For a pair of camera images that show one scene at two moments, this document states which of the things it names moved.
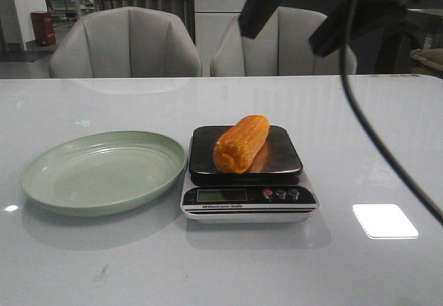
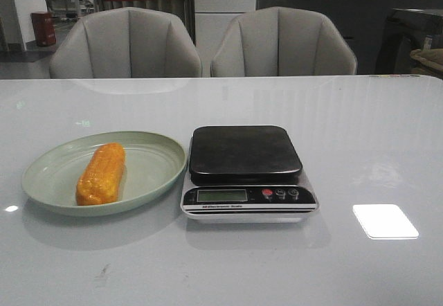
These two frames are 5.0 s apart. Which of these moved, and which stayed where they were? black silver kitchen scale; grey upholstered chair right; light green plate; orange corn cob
Moved: orange corn cob
Stayed: light green plate; black silver kitchen scale; grey upholstered chair right
